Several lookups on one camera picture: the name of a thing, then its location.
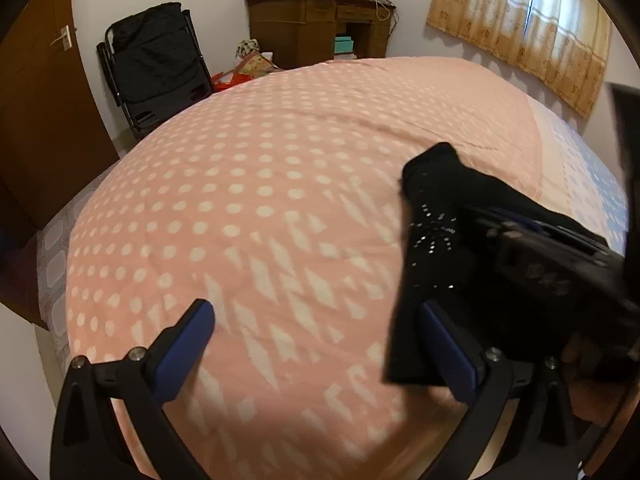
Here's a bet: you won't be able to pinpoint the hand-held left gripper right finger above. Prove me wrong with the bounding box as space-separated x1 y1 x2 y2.
419 300 581 480

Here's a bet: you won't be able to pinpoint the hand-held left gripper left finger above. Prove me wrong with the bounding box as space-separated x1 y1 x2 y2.
50 298 216 480

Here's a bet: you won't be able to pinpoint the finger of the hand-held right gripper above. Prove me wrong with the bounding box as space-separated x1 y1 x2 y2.
472 205 613 258

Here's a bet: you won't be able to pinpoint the black pants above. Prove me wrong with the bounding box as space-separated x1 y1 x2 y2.
382 142 626 391

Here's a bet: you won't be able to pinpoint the person's right hand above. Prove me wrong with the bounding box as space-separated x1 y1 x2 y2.
560 335 628 428

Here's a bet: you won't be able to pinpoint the grey patterned mattress side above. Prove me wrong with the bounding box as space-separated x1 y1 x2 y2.
37 195 87 361

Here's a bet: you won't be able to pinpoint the pink and blue patterned blanket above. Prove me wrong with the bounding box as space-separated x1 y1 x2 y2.
65 56 632 480

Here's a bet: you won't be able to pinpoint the yellow patterned curtain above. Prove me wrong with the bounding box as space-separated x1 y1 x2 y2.
426 0 613 120

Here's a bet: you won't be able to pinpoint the brown wooden door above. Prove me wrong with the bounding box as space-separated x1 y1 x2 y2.
0 0 121 331

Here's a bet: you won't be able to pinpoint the black folding chair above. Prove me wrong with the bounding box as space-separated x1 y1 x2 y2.
96 2 216 141

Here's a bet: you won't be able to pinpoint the patterned gift bag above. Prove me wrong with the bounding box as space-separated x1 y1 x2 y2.
210 52 281 93

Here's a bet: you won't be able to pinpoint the brown wooden desk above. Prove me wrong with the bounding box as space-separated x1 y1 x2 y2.
244 0 397 70

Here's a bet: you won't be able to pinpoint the white cable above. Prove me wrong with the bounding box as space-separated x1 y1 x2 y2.
372 0 401 36

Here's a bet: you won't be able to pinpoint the metal door handle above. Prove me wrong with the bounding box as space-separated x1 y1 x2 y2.
50 25 76 52

